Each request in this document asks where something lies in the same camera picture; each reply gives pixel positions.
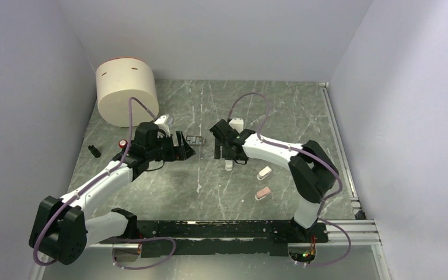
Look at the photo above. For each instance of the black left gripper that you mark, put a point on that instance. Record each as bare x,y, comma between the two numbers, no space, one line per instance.
181,152

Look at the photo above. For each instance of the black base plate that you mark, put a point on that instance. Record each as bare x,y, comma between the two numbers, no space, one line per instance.
272,237

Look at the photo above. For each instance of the small black cylinder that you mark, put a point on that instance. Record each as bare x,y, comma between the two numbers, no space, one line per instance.
94,151

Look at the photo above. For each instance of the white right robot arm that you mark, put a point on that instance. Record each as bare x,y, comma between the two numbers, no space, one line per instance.
312,171

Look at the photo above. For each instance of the aluminium frame rail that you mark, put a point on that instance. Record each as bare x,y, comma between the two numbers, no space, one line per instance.
348,233

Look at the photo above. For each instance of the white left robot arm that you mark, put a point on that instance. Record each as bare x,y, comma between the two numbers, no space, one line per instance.
64,226

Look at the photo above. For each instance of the cream cylindrical container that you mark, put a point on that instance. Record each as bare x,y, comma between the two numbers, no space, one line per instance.
119,79

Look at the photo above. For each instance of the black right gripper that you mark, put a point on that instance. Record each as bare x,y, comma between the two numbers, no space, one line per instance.
228,157

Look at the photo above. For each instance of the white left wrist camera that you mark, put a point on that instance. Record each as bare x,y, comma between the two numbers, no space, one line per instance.
164,122

